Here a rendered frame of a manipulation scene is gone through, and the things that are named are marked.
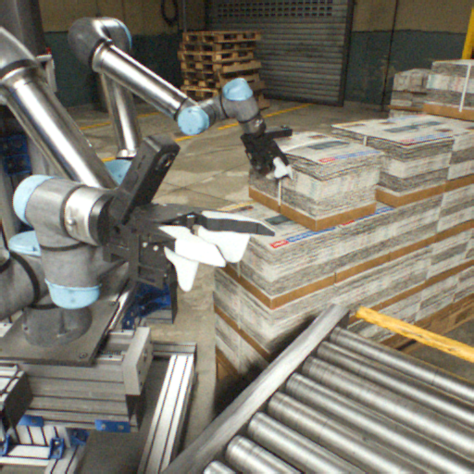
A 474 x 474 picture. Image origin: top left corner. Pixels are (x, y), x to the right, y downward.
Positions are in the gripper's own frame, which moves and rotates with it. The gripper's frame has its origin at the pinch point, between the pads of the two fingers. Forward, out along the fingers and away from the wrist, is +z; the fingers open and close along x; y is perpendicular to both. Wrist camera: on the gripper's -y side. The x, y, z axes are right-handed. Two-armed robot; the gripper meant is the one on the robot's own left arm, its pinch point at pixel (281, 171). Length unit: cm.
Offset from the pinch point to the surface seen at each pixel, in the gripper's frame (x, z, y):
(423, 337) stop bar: 69, 8, 20
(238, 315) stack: 0, 36, 41
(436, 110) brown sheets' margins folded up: -12, 41, -90
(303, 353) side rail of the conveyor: 57, -2, 42
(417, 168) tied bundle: 18, 27, -41
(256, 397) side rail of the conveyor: 62, -10, 56
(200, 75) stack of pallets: -586, 176, -234
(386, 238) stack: 18.3, 42.0, -18.4
